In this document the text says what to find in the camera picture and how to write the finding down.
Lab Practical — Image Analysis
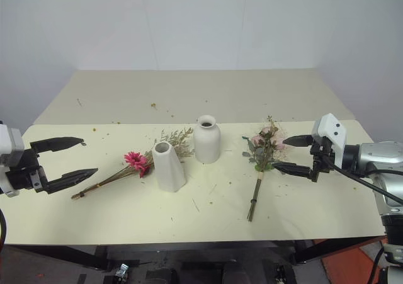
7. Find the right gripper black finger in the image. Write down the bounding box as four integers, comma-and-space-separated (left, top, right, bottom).
281, 134, 314, 147
271, 161, 315, 179

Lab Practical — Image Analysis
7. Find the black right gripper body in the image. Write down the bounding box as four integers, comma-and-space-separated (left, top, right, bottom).
309, 136, 335, 183

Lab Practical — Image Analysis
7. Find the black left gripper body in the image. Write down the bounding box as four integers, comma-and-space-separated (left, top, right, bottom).
5, 147, 50, 194

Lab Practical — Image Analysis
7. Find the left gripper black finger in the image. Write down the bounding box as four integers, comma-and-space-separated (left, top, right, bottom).
47, 168, 99, 195
30, 136, 86, 155

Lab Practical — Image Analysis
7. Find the round white bottle vase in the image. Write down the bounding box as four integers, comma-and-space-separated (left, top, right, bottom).
193, 114, 222, 164

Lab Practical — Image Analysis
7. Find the slanted white ceramic vase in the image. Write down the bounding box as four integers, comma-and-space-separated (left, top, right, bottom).
151, 140, 187, 193

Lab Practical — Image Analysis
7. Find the pink rose bouquet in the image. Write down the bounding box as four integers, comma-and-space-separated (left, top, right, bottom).
241, 115, 286, 223

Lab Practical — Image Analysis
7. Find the pink gerbera dried flower bouquet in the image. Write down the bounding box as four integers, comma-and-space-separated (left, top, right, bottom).
71, 127, 195, 201

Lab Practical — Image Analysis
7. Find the silver caster wheel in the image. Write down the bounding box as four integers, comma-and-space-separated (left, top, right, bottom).
115, 262, 130, 278

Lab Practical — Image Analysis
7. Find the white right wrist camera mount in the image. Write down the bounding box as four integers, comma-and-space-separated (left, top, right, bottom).
311, 113, 348, 169

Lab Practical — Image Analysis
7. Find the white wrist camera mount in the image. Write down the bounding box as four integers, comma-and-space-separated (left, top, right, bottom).
0, 123, 25, 198
311, 113, 348, 169

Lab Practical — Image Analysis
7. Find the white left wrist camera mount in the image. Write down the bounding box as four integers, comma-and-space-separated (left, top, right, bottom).
0, 123, 25, 198

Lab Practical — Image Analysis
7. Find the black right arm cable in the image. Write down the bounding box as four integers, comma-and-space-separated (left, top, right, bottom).
320, 153, 403, 207

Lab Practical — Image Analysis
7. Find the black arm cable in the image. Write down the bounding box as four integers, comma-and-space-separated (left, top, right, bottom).
320, 153, 403, 207
0, 207, 8, 246

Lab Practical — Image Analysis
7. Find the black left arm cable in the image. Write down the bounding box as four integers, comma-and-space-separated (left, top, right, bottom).
0, 207, 8, 246

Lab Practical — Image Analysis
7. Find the black metal table frame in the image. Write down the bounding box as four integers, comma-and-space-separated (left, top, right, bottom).
5, 238, 387, 266

